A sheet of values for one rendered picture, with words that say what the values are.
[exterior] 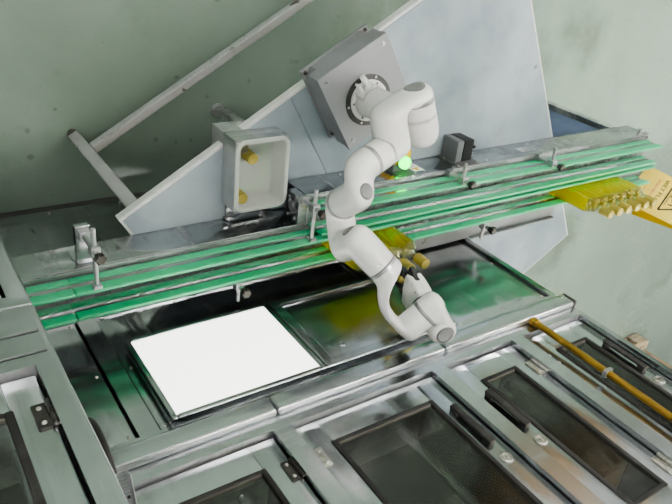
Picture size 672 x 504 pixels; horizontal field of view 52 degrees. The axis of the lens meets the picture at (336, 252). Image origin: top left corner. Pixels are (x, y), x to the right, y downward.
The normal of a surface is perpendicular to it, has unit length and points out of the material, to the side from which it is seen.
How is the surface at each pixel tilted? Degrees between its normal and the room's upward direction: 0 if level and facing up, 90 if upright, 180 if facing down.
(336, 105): 5
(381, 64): 5
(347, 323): 90
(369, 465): 90
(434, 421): 90
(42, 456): 90
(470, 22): 0
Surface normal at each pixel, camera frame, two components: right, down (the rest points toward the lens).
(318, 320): 0.11, -0.87
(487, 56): 0.55, 0.46
